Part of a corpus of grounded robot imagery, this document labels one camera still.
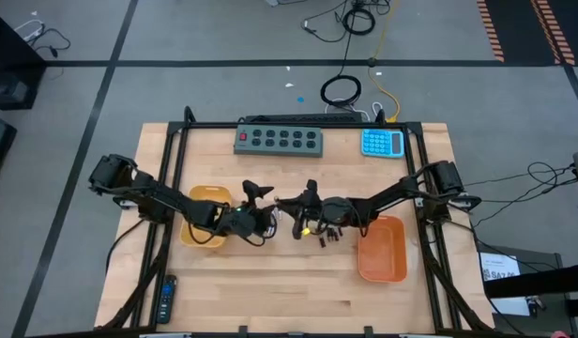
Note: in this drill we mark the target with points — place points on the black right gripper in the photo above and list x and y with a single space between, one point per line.
333 211

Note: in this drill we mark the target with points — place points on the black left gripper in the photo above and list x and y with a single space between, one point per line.
244 223

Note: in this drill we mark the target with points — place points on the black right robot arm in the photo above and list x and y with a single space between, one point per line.
397 192

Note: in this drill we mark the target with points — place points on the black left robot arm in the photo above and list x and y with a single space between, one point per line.
148 190

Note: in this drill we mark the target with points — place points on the yellow plastic bin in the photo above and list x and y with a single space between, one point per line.
209 193

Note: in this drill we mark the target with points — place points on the grey metal power strip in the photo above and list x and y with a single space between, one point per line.
279 141

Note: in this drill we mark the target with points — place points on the black power strip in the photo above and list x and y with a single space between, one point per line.
308 118

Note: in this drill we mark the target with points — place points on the orange plastic bin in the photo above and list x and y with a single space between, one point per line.
383 253

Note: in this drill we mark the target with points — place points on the blue calculator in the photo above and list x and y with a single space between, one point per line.
380 143

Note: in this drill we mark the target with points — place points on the black remote control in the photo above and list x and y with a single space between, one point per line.
166 300

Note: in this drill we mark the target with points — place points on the white paper label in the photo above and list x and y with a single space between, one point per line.
497 265

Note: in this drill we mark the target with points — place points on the black cart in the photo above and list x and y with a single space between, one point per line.
542 281

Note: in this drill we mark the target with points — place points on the black cabinet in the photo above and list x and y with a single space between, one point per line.
12 80

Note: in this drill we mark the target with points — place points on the black aluminium table frame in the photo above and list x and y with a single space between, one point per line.
209 125

